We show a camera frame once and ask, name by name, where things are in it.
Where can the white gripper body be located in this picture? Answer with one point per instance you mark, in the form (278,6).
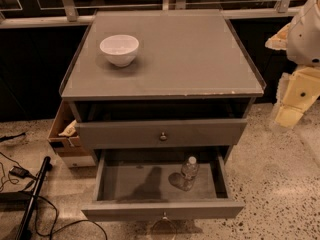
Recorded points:
(305,39)

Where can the metal middle drawer knob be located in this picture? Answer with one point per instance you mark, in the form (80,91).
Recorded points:
(164,215)

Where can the black pole on floor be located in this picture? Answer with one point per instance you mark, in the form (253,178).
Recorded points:
(23,233)

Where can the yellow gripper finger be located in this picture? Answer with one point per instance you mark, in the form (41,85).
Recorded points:
(296,93)
(279,41)

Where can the black power adapter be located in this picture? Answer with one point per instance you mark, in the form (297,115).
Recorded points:
(19,172)

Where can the round metal top knob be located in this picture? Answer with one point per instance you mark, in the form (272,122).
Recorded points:
(163,136)

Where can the grey drawer cabinet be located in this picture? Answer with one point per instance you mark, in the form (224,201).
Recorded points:
(190,65)

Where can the metal window railing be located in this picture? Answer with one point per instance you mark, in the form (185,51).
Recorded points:
(37,13)

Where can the clear plastic water bottle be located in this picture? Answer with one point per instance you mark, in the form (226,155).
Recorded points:
(190,168)

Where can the grey middle drawer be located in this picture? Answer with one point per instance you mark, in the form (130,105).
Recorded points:
(140,184)

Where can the grey top drawer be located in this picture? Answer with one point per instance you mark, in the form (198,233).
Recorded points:
(145,134)

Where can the grey drawer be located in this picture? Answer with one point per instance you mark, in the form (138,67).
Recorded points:
(145,134)
(140,184)

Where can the white ceramic bowl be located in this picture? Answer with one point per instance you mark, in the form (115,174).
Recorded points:
(120,50)

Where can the open cardboard box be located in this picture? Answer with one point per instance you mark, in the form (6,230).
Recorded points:
(65,141)

